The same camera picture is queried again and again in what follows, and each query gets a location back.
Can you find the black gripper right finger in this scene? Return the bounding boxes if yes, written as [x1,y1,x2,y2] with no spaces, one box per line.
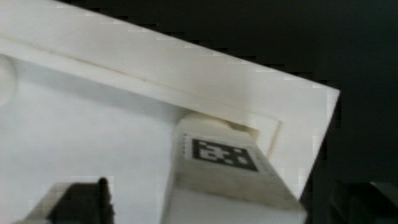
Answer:
[335,182,398,224]

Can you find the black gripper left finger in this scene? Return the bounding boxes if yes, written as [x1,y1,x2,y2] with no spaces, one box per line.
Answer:
[23,177,115,224]

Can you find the white table leg with tag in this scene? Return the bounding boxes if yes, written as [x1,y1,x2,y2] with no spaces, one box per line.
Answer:
[161,113,307,224]

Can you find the white square tabletop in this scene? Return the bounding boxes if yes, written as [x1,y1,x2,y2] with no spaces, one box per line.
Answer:
[0,37,195,224]

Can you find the white U-shaped fence wall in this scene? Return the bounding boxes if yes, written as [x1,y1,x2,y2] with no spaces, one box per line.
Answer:
[0,0,339,195]

